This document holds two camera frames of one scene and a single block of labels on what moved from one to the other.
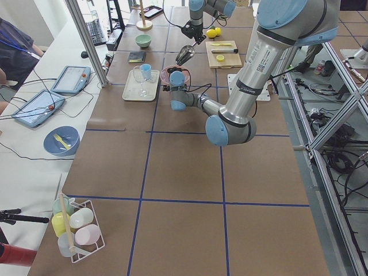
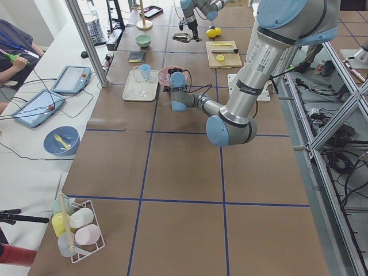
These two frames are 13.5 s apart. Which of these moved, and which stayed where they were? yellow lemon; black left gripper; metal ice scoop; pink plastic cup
Moved: metal ice scoop
Stayed: yellow lemon; black left gripper; pink plastic cup
